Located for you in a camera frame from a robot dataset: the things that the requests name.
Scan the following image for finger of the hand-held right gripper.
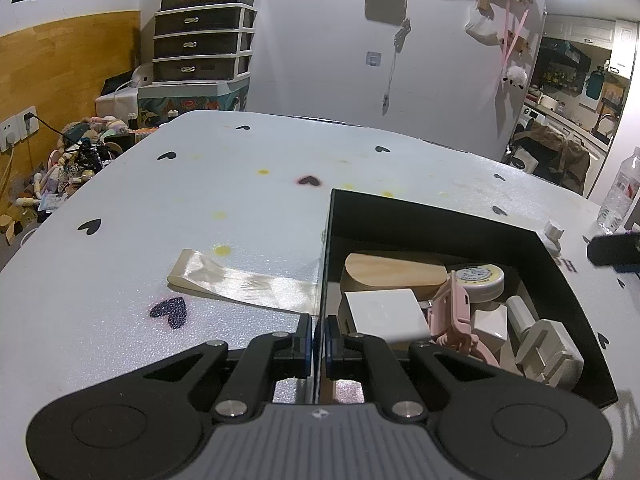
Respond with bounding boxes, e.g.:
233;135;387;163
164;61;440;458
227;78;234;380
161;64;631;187
586;232;640;275

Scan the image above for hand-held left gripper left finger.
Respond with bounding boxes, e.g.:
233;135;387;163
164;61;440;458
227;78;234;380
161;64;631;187
142;313;315;424

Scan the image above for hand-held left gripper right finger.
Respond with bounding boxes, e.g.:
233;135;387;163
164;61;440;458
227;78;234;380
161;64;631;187
324;314;495;424

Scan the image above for white plastic tube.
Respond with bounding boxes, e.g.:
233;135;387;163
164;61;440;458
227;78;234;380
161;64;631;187
504;295;542;343

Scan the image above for white plug adapter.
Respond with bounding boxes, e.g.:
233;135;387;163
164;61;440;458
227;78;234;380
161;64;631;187
514;320;586;391

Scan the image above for pink plastic scissors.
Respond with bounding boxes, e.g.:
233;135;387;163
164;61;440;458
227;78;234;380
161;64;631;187
427;270;501;367

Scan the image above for small white cube box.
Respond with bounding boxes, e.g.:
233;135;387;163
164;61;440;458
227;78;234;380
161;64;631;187
471;304;509;355

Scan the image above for black storage box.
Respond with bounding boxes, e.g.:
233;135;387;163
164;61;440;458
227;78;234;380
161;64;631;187
312;188;618;408

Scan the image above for clear plastic water bottle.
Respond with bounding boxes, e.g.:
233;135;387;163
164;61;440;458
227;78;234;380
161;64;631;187
596;146;640;235

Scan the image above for white square charger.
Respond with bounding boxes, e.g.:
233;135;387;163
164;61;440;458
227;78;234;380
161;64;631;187
342;289;433;348

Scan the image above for shiny cream ribbon strip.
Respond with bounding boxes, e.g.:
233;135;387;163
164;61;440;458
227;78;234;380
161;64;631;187
166;248;321;317

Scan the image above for oval wooden case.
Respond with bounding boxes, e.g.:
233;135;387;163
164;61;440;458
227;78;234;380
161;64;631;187
340;252;451;293

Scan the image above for brown jacket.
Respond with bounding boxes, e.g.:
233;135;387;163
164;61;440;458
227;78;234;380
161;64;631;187
510;122;592;196

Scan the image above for white washing machine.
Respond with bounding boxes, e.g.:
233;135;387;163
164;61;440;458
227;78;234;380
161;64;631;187
517;105;543;133

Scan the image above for teal hanging bottle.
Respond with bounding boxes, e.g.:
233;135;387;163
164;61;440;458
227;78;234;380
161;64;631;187
585;66;606;100

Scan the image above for white plush sheep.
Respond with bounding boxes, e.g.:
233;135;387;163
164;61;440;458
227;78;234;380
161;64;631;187
501;64;530;90

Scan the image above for pink hanging sticks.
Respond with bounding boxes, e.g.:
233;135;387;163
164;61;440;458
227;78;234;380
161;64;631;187
495;0;531;96

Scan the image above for hanging white bag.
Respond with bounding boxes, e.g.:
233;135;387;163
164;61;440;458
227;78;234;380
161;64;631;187
465;7;498;45

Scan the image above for teal patterned cabinet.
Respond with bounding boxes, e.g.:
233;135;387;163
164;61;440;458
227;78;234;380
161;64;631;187
137;81;251;126

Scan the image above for pile of plush toys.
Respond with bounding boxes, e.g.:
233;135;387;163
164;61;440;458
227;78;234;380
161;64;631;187
0;116;138;246

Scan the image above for white box appliance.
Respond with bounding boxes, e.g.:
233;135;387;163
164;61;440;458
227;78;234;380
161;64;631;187
95;89;140;121

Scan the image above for white plastic drawer unit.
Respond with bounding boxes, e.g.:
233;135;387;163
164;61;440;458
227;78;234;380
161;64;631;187
152;4;258;85

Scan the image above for black tablet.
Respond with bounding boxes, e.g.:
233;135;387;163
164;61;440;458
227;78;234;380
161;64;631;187
101;74;133;96

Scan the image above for white kitchen wall cabinets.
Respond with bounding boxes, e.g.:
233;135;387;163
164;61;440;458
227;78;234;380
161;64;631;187
545;12;640;78

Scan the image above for hanging cord with charm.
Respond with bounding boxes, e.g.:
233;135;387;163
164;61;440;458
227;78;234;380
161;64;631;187
382;17;412;116

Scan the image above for black power cable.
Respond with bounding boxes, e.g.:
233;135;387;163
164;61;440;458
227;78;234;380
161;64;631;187
27;116;76;138

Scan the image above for white wall socket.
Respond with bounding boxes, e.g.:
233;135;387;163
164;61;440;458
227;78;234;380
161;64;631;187
0;105;40;152

